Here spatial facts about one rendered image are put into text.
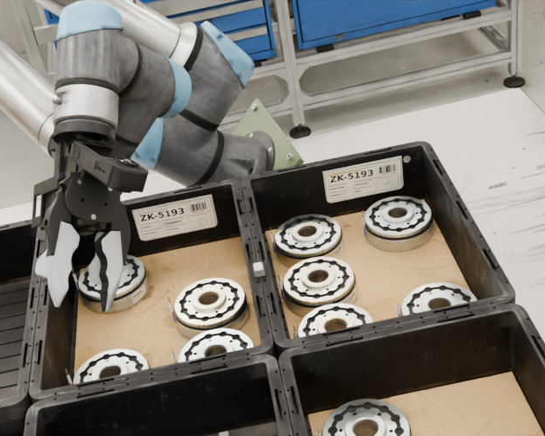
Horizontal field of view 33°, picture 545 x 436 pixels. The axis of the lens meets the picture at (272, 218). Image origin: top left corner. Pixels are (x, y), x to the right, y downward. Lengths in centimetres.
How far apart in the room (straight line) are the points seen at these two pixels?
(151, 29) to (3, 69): 28
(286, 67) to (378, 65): 66
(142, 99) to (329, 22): 209
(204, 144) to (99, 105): 52
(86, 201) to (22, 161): 259
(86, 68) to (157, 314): 42
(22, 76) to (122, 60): 22
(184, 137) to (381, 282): 44
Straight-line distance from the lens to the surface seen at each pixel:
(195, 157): 156
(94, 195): 105
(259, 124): 171
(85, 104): 107
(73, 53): 110
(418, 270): 134
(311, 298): 126
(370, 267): 135
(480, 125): 193
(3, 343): 140
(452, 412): 114
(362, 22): 325
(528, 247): 159
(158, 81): 116
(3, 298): 148
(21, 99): 128
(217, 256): 143
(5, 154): 371
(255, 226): 130
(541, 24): 403
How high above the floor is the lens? 168
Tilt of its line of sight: 35 degrees down
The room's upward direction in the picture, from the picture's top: 10 degrees counter-clockwise
